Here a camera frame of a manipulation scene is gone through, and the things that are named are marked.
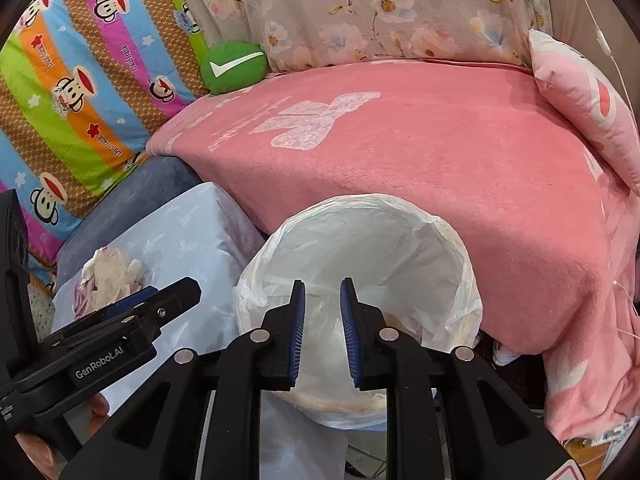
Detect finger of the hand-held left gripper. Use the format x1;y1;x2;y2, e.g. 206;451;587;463
102;276;202;342
50;286;162;335

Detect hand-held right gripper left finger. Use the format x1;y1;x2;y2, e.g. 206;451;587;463
60;280;307;480

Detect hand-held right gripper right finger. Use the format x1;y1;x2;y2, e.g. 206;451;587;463
339;277;586;480

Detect white pink tissue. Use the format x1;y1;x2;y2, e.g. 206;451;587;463
74;246;147;321

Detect bin with white plastic bag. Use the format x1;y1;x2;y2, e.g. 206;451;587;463
232;192;483;431

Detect person's left hand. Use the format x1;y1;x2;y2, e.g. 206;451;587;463
17;392;110;478

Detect light blue table cover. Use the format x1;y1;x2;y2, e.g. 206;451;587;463
50;182;351;480

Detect blue grey cushion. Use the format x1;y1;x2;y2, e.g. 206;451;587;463
55;155;206;281

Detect pink blanket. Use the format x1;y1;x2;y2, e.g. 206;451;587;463
146;57;640;441

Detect colourful striped monkey blanket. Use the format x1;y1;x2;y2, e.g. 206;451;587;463
0;0;211;293

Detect green round cushion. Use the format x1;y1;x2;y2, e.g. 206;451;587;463
200;42;269;97

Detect grey floral cloth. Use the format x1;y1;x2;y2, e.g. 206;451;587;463
170;0;553;73

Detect pink printed pillow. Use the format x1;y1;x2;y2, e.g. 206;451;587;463
529;29;640;196

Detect white cable with switch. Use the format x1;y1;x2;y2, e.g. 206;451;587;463
560;0;640;336

